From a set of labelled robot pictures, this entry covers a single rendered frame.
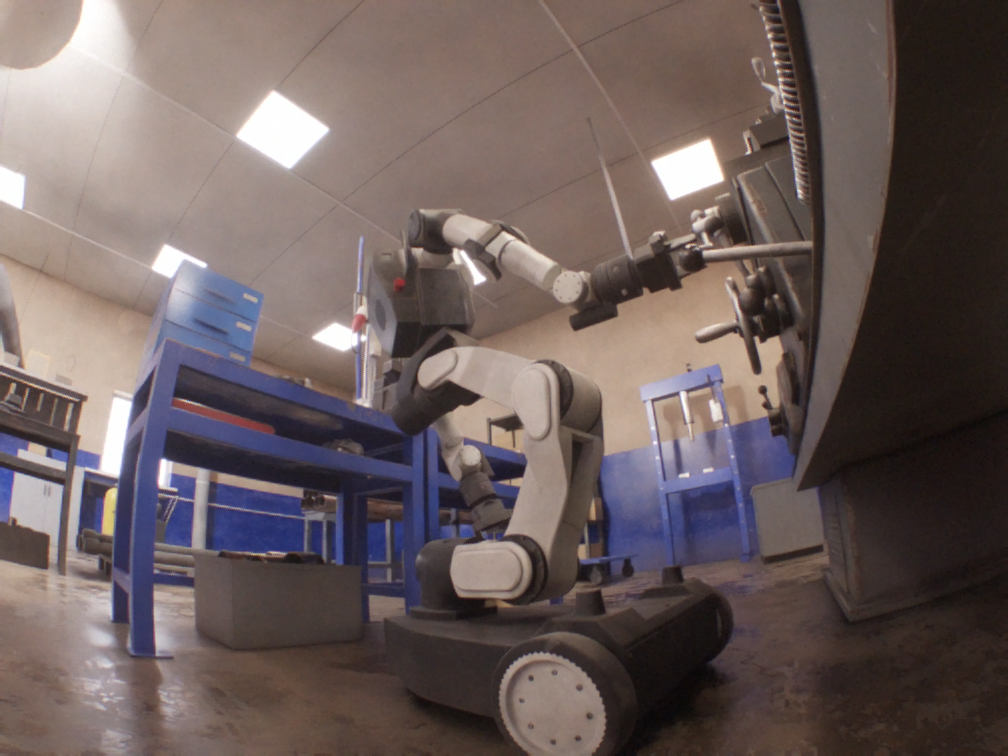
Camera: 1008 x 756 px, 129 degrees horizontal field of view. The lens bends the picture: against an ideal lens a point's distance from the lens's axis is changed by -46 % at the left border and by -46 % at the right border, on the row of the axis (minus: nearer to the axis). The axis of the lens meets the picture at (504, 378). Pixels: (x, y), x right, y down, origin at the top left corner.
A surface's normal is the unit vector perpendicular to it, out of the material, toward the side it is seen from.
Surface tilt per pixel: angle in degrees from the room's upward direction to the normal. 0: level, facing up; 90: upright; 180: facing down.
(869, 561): 90
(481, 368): 106
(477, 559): 90
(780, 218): 90
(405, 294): 76
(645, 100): 180
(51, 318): 90
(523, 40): 180
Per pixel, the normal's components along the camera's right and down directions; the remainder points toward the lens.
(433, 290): 0.33, -0.44
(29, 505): 0.82, -0.27
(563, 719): -0.66, -0.26
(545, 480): -0.54, 0.14
